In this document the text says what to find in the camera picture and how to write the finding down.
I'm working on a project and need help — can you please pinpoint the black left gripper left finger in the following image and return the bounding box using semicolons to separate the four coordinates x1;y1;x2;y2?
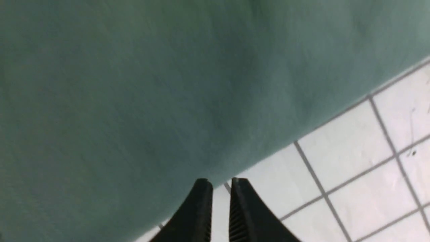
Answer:
151;178;213;242

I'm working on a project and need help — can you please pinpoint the white grid-pattern tablecloth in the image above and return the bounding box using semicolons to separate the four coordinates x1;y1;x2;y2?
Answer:
134;57;430;242

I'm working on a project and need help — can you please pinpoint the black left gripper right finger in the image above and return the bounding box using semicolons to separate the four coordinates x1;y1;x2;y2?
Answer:
229;177;299;242

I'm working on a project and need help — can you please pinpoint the green long-sleeved shirt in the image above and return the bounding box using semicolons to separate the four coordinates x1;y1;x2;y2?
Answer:
0;0;430;242

